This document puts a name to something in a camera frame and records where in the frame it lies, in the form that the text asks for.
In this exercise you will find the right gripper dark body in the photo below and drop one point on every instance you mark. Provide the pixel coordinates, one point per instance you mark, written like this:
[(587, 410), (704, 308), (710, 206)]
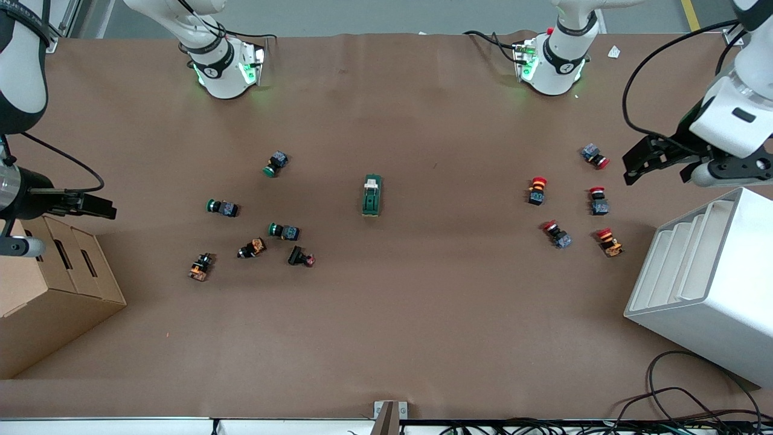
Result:
[(29, 193)]

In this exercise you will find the green load switch cream lever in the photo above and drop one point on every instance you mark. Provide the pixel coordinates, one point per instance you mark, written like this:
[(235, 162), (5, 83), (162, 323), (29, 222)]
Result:
[(372, 202)]

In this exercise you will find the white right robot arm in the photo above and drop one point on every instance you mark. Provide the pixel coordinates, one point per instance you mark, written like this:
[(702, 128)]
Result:
[(220, 66)]

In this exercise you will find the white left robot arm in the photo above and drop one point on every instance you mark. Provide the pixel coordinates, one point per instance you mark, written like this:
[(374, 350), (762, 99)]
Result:
[(558, 57)]

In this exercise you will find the red button blue contact block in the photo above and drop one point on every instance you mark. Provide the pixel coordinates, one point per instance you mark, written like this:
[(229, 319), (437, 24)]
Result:
[(598, 200), (557, 234), (595, 156)]

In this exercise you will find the orange-collared red button amber block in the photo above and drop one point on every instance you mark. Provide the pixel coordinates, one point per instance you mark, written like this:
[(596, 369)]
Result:
[(609, 241)]

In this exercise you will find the small white paper scrap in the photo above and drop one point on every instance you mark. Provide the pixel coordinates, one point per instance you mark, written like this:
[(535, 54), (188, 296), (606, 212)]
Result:
[(614, 52)]

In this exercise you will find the orange-collared red button dark block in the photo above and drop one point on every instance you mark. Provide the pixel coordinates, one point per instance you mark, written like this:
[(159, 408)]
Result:
[(537, 190)]

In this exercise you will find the brown cardboard box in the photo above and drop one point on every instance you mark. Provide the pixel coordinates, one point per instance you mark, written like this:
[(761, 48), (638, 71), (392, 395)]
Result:
[(48, 314)]

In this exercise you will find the black button orange contact block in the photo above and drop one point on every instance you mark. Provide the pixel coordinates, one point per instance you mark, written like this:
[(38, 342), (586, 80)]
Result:
[(252, 248), (201, 266)]

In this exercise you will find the white slotted shelf box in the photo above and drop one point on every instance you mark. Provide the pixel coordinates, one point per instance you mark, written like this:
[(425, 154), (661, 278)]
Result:
[(724, 290)]

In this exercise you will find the green button blue contact block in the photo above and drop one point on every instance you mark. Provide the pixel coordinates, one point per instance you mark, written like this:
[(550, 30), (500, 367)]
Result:
[(275, 163), (222, 207), (284, 231)]

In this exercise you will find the pink button black contact block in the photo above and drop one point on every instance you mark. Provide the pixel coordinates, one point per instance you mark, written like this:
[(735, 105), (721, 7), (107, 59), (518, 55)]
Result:
[(301, 257)]

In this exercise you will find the brown paper table cover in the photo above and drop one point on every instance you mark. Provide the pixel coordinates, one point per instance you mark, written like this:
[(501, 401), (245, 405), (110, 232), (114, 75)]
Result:
[(453, 302)]

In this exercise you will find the aluminium frame profile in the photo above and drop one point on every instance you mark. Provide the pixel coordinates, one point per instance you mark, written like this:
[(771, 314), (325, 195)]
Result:
[(67, 15), (734, 37)]

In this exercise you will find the white table edge rail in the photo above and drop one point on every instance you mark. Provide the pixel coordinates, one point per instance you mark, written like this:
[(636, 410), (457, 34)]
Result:
[(121, 428)]

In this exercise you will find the metal table edge bracket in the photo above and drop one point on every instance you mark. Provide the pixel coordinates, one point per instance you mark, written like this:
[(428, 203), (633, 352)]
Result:
[(386, 420)]

